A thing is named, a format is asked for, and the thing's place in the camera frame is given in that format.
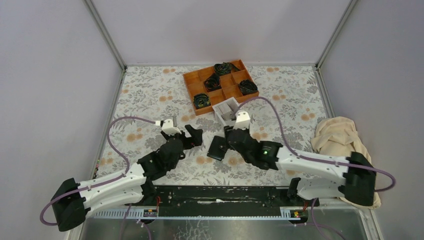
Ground rolled black belt top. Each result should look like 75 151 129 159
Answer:
213 62 240 76

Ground black leather card holder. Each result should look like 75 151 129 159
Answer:
206 135 229 161

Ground white plastic card box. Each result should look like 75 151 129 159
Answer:
212 97 239 127

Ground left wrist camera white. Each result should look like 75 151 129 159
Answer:
160 118 182 136

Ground white slotted cable duct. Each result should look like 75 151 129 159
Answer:
94 207 309 221

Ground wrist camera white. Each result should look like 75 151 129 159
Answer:
160 118 182 136
233 110 251 130

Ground beige crumpled cloth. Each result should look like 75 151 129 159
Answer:
311 116 382 210

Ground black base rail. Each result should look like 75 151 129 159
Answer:
124 177 321 218

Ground rolled black belt right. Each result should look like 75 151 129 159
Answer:
238 79 258 96

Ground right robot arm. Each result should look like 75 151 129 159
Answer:
224 126 376 207

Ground rolled black belt front-left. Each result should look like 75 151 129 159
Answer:
193 93 211 109

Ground orange wooden divided tray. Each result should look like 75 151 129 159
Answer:
183 59 259 116

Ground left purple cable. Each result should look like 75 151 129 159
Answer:
39 116 163 227

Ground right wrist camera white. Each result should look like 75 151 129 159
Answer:
233 110 251 130

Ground rolled black belt middle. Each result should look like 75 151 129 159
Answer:
203 73 222 92

